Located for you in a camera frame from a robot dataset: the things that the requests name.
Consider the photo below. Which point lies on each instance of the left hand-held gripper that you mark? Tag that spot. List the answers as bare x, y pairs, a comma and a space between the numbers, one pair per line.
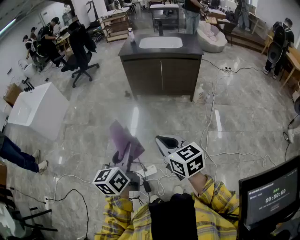
110, 181

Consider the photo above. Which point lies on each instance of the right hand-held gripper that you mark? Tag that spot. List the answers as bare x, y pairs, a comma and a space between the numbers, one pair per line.
187, 161

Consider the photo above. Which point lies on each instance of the purple cloth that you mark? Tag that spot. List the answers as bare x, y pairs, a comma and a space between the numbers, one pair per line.
122, 138

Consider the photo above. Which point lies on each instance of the white plastic bottle cap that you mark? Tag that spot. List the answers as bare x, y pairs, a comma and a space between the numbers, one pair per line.
132, 35

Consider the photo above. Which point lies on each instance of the person's right forearm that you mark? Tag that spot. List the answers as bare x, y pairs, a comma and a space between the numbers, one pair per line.
218, 194

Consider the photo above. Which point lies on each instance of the person's left forearm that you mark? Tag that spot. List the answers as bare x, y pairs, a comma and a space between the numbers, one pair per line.
117, 211

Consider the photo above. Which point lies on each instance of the white power strip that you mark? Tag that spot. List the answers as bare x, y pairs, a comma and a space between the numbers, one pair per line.
226, 69
147, 171

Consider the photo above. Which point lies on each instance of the black power adapter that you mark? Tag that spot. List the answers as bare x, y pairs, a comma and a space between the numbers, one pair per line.
147, 185

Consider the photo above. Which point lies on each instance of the person's white shoe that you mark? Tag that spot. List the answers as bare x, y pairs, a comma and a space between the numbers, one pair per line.
178, 189

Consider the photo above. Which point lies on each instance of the white plastic bag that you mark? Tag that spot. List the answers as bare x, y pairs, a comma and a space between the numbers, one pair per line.
199, 93

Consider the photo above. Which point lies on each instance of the person's black top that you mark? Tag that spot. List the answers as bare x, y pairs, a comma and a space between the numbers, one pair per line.
173, 218

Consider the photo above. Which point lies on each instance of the dark vanity cabinet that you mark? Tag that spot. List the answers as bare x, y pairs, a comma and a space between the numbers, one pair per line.
161, 75

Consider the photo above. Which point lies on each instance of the white sink basin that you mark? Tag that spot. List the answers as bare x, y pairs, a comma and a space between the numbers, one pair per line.
160, 42

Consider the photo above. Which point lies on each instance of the black office chair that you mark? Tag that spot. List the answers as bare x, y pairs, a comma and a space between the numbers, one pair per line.
75, 63

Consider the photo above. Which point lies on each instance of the black monitor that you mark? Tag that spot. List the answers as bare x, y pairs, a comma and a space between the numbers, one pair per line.
272, 197

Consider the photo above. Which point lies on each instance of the grey beanbag chair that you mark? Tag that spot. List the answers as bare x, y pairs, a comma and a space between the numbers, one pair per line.
212, 39

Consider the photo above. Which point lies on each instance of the black faucet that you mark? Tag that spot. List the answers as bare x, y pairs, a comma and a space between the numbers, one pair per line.
160, 28

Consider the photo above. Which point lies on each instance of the black jacket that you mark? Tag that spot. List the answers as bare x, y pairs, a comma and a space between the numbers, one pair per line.
79, 39

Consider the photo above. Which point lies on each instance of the cardboard box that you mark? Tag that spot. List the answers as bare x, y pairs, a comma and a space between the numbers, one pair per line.
11, 93

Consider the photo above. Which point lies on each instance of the black side chair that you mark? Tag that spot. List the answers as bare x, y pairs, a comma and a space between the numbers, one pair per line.
228, 29

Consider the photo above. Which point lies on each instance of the wooden shelf rack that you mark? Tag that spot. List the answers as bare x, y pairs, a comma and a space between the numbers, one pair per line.
114, 25

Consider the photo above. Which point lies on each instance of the dark metal table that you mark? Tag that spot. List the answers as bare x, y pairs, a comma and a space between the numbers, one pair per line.
164, 6

